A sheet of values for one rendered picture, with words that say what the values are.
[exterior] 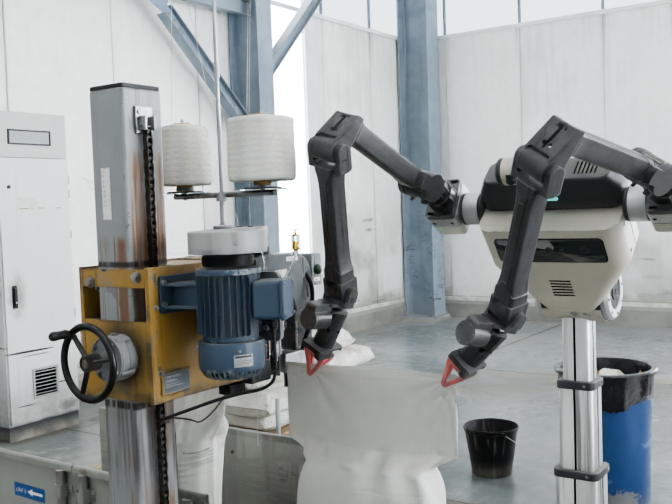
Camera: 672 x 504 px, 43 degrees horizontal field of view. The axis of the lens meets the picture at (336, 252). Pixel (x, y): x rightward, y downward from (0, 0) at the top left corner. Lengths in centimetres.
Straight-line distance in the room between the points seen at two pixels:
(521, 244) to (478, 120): 900
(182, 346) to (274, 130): 55
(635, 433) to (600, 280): 198
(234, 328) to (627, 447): 267
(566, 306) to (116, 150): 127
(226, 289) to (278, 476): 106
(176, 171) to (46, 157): 394
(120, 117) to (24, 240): 398
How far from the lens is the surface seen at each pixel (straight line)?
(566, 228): 223
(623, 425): 419
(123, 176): 199
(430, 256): 1083
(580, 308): 243
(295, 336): 237
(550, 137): 176
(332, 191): 201
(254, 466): 287
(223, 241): 185
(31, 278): 597
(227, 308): 189
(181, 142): 218
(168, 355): 201
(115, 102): 202
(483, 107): 1080
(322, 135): 201
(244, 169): 199
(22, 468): 286
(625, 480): 427
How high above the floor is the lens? 146
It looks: 3 degrees down
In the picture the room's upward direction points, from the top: 2 degrees counter-clockwise
